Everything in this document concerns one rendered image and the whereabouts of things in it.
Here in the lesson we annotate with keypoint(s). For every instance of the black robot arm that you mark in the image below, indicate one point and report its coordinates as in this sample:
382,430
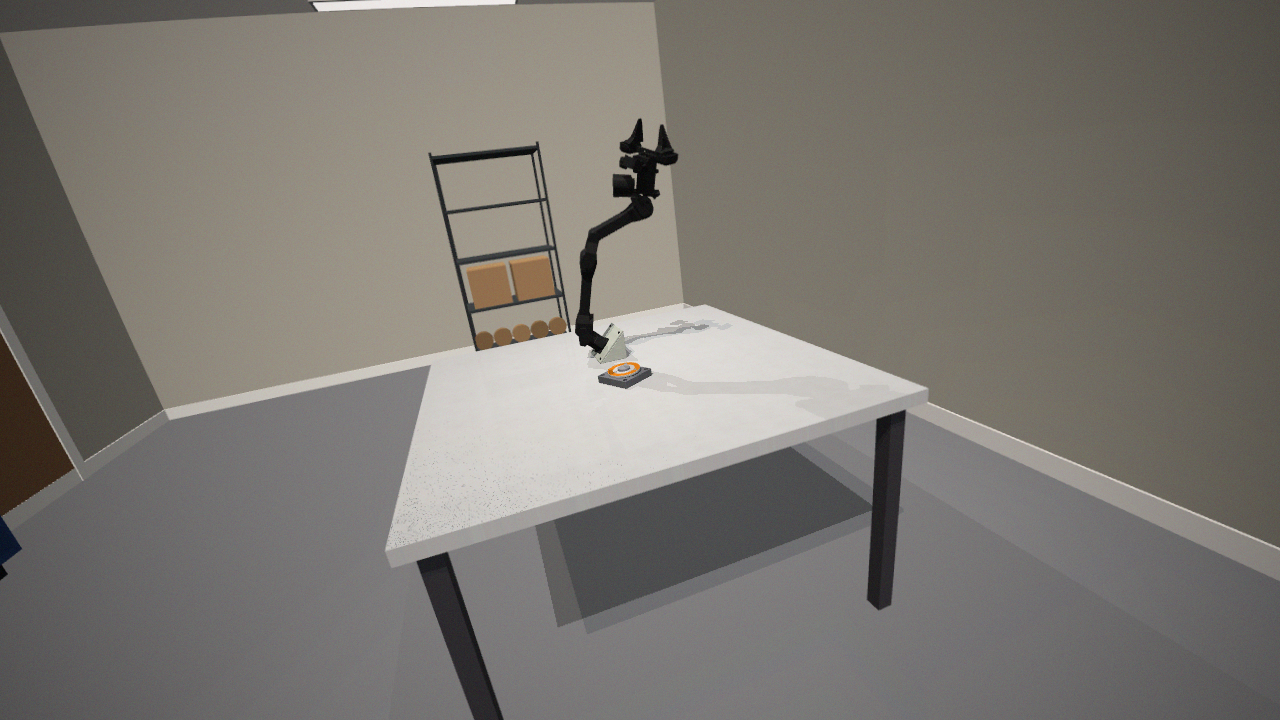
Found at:
641,208

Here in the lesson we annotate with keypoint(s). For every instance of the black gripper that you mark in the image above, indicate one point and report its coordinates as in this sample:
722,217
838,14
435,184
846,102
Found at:
664,154

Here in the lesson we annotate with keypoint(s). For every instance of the orange flat ring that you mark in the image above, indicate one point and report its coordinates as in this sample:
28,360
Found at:
634,368

